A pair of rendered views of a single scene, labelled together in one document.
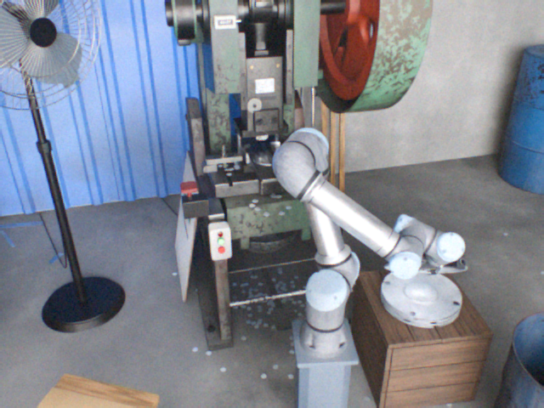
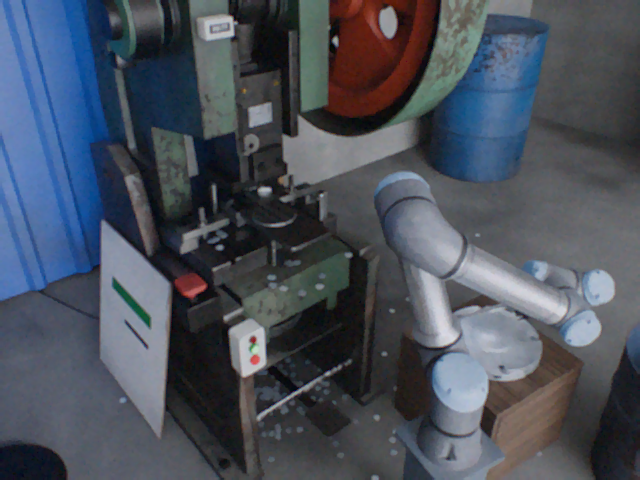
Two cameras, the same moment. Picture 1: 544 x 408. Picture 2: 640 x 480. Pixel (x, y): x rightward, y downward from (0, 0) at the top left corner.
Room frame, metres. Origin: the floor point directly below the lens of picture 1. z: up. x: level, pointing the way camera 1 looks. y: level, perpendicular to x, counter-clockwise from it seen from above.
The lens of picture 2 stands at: (0.46, 0.52, 1.58)
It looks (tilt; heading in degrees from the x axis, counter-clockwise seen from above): 32 degrees down; 334
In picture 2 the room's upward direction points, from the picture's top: straight up
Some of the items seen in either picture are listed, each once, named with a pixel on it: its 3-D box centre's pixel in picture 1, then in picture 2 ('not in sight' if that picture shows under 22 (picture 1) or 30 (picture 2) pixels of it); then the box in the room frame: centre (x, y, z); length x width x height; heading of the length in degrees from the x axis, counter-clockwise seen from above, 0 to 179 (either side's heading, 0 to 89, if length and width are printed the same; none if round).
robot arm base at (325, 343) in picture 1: (324, 327); (451, 427); (1.12, -0.16, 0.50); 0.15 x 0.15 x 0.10
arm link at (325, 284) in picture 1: (326, 297); (457, 390); (1.13, -0.16, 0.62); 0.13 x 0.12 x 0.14; 157
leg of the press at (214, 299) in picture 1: (200, 206); (160, 299); (1.97, 0.33, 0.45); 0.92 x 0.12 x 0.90; 14
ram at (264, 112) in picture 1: (262, 89); (251, 120); (1.85, 0.03, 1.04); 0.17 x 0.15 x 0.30; 14
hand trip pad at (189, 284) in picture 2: (189, 194); (191, 294); (1.59, 0.31, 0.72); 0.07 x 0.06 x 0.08; 14
